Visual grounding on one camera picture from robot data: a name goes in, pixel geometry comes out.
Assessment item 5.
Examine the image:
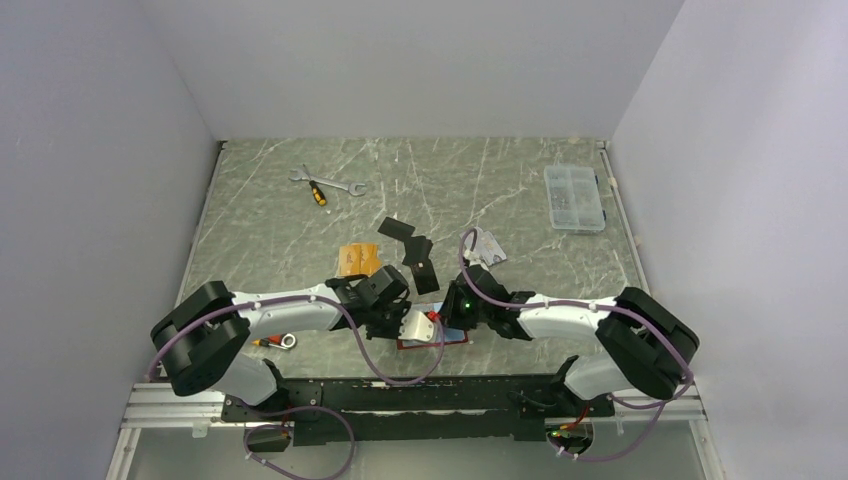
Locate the red leather card holder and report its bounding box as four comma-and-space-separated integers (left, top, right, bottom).
396, 302, 469, 350

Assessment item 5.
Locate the single black VIP card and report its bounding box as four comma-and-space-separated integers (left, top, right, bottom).
410, 259, 440, 296

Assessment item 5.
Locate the stack of silver cards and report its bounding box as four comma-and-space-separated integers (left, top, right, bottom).
464, 227, 507, 267

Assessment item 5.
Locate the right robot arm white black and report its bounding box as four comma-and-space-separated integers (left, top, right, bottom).
439, 265, 700, 415

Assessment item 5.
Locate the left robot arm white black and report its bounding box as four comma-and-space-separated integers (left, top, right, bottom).
149, 266, 411, 420

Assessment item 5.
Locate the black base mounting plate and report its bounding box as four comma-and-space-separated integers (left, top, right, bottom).
221, 374, 615, 446

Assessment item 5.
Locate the yellow black screwdriver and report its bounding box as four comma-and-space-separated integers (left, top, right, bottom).
302, 164, 327, 207

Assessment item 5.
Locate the clear plastic compartment box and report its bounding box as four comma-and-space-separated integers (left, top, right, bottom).
543, 164, 606, 233

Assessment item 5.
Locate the silver open-end wrench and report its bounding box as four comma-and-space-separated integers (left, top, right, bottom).
289, 168, 367, 197

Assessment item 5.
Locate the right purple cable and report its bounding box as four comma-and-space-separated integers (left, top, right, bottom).
458, 227, 696, 463

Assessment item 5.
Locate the purple cable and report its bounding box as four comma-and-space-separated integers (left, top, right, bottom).
458, 227, 696, 463
145, 294, 446, 480

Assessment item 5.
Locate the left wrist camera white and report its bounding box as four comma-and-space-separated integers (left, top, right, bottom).
398, 310, 441, 345

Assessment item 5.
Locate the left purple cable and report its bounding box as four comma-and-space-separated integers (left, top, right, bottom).
145, 294, 446, 480

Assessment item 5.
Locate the red handled adjustable wrench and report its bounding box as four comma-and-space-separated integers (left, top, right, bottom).
263, 334, 297, 350

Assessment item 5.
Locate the aluminium rail frame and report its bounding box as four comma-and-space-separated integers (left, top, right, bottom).
107, 383, 726, 479

